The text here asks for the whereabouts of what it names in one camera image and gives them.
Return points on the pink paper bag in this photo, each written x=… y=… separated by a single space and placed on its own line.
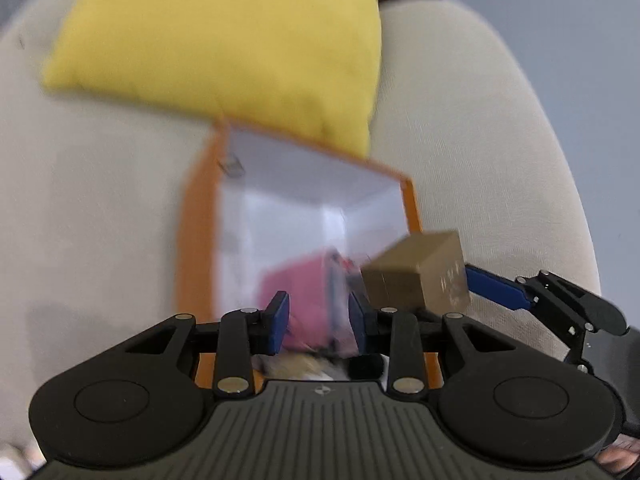
x=300 y=290

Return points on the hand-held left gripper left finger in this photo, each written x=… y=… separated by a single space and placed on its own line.
x=277 y=322

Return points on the beige sofa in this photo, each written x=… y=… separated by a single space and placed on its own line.
x=75 y=185

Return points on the orange box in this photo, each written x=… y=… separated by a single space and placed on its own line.
x=195 y=240

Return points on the gold gift box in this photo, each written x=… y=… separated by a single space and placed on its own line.
x=415 y=270

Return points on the yellow pillow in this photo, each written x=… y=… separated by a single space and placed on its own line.
x=225 y=45

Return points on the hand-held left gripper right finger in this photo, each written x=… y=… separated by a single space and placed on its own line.
x=357 y=325

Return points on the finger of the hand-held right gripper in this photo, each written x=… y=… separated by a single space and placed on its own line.
x=495 y=287

